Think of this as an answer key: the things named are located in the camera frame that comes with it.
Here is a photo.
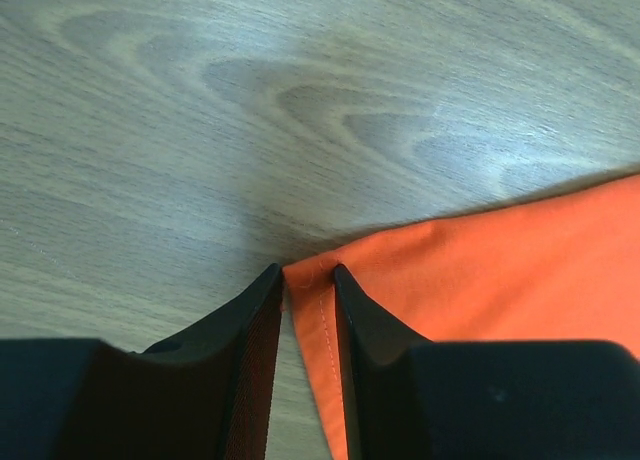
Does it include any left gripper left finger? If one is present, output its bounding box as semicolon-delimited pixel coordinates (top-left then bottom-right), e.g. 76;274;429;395
1;264;283;459

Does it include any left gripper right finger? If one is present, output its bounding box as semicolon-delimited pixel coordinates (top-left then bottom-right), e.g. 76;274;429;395
333;265;639;459

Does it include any orange t shirt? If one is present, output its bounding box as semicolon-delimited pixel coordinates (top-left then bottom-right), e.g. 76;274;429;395
284;175;639;459

